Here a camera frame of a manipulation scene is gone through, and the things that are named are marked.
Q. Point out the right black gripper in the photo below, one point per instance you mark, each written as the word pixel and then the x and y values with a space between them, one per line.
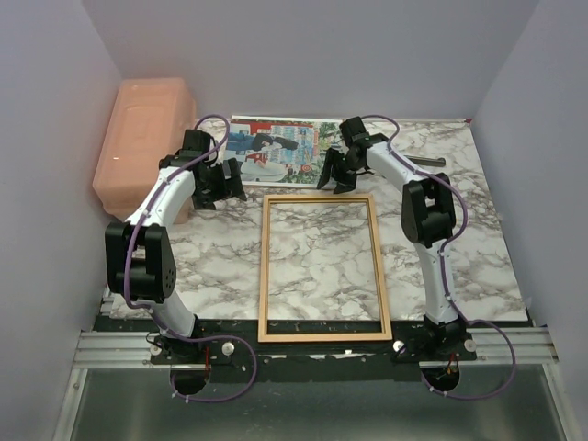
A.
pixel 332 156

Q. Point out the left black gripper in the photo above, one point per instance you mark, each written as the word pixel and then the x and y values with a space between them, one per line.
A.
pixel 205 201

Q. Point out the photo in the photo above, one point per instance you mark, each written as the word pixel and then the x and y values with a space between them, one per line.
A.
pixel 281 152

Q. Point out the brown wooden picture frame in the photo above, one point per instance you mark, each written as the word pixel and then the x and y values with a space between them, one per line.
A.
pixel 263 336

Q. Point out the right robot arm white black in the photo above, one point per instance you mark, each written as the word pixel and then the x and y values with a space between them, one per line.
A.
pixel 428 218

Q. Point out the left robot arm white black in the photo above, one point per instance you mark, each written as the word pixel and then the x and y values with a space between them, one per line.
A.
pixel 140 261

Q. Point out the pink plastic storage box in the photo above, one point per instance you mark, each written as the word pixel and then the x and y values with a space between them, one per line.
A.
pixel 148 122

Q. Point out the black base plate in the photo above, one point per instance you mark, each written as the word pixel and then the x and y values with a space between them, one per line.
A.
pixel 233 354

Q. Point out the aluminium rail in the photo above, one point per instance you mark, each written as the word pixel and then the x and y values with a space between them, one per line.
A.
pixel 531 346

